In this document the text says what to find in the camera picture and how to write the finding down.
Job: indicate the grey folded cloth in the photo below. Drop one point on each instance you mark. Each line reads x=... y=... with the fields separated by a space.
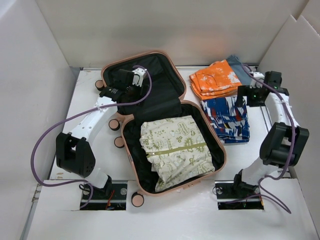
x=236 y=65

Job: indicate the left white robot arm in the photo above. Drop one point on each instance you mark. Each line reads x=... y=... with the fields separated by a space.
x=74 y=152

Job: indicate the orange white folded cloth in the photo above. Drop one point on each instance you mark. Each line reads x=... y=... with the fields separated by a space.
x=215 y=81

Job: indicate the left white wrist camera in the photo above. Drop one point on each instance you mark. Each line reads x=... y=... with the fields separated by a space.
x=139 y=75

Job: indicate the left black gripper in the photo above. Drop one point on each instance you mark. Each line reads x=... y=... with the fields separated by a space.
x=141 y=91

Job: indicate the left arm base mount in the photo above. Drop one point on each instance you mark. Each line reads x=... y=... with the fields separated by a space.
x=115 y=201

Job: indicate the cream green printed cloth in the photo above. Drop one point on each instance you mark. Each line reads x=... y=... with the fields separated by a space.
x=176 y=149

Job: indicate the blue white red cloth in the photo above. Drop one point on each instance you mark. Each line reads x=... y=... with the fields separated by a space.
x=230 y=122

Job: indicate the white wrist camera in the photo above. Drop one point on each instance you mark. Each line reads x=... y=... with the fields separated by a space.
x=257 y=75
x=139 y=75

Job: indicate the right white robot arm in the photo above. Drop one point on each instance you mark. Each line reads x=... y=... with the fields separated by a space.
x=285 y=141

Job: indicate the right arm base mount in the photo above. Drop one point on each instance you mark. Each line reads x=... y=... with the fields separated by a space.
x=230 y=198

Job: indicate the pink hard-shell suitcase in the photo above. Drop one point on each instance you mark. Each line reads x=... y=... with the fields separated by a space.
x=162 y=95

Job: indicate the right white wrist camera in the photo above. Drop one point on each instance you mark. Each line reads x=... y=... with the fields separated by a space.
x=257 y=75

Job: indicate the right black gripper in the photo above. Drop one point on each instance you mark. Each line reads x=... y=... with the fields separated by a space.
x=245 y=91

